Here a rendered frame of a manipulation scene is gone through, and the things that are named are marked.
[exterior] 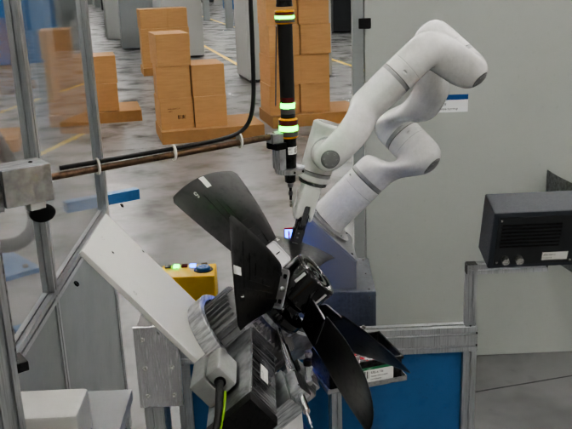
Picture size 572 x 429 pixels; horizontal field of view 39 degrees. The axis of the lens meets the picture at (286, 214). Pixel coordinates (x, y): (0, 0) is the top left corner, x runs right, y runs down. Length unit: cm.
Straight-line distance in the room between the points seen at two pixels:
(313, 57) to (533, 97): 643
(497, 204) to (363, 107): 53
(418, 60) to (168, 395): 101
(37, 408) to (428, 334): 115
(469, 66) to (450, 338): 81
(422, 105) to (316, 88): 780
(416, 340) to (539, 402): 149
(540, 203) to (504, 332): 188
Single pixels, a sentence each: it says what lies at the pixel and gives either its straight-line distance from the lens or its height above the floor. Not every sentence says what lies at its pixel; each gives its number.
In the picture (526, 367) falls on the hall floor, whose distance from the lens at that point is 412.
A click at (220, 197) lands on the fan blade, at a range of 189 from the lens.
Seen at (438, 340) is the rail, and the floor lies 82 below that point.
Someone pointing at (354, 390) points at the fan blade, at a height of 104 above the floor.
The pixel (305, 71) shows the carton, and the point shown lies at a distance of 1005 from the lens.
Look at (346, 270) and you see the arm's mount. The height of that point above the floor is 99.
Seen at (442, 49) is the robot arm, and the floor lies 169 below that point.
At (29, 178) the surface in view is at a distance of 153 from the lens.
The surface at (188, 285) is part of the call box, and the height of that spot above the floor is 104.
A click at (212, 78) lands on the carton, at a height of 70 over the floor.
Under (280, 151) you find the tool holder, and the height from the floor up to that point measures 150.
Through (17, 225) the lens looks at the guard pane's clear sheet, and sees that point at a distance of 222.
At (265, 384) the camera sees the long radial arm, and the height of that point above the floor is 111.
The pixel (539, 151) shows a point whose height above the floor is 104.
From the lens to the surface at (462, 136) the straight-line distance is 379.
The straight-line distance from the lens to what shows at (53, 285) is 247.
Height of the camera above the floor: 190
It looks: 17 degrees down
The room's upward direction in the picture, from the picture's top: 2 degrees counter-clockwise
